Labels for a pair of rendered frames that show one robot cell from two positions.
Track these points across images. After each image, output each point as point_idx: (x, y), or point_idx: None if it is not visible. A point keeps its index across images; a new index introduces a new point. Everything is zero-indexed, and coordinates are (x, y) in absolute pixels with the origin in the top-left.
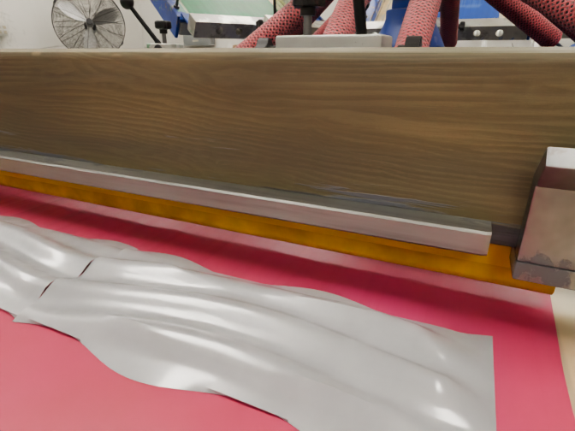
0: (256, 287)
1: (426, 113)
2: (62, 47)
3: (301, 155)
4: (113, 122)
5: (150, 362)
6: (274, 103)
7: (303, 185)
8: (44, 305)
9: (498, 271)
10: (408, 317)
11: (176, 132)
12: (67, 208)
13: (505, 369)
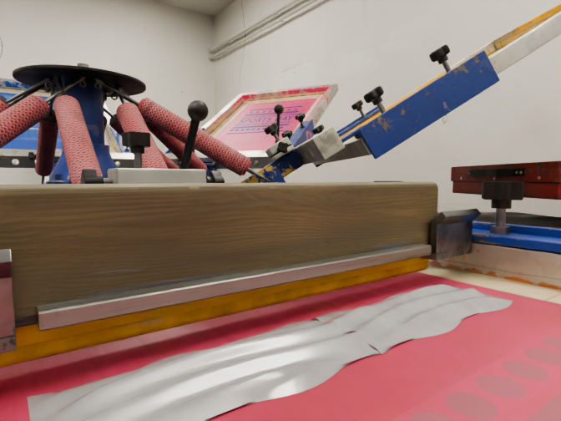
0: (392, 299)
1: (404, 205)
2: None
3: (368, 231)
4: (264, 235)
5: (440, 326)
6: (358, 208)
7: (368, 247)
8: (375, 342)
9: (416, 266)
10: None
11: (309, 232)
12: (175, 337)
13: (459, 286)
